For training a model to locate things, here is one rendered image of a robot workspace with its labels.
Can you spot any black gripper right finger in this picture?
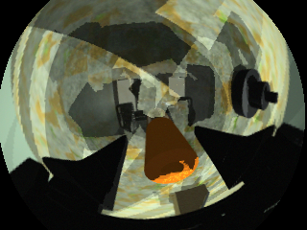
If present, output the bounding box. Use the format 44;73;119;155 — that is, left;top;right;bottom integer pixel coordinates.
193;126;275;189

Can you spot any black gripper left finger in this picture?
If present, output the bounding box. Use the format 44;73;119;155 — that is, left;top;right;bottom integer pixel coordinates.
42;135;128;212

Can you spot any orange knob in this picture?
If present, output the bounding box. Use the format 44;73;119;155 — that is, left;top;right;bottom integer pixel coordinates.
143;118;200;184

